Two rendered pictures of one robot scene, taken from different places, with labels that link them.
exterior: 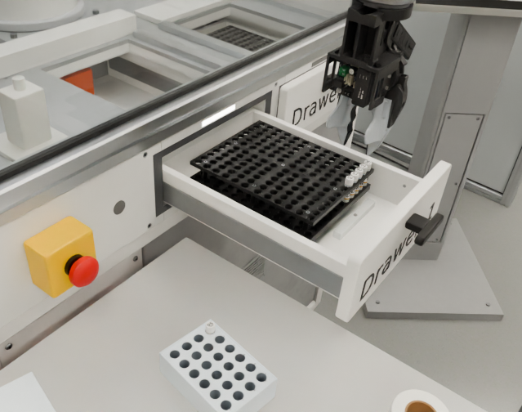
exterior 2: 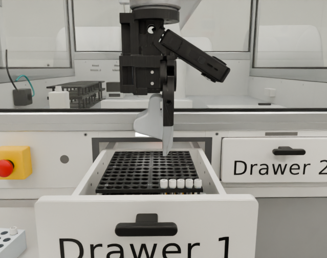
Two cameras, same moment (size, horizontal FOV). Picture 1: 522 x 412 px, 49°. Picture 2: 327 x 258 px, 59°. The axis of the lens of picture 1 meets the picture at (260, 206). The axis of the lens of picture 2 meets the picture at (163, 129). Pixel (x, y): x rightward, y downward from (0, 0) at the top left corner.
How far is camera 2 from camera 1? 0.73 m
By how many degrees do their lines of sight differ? 55
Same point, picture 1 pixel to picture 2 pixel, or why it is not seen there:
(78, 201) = (36, 141)
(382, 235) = (82, 199)
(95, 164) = (47, 124)
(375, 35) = (130, 33)
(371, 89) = (129, 78)
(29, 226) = (6, 140)
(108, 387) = not seen: outside the picture
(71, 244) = (6, 152)
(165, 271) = not seen: hidden behind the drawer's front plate
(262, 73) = (197, 119)
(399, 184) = not seen: hidden behind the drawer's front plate
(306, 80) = (249, 140)
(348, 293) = (39, 238)
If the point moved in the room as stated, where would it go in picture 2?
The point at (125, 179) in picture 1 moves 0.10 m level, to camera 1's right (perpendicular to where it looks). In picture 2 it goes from (69, 143) to (83, 153)
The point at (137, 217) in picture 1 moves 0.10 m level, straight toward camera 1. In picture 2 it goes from (78, 173) to (39, 185)
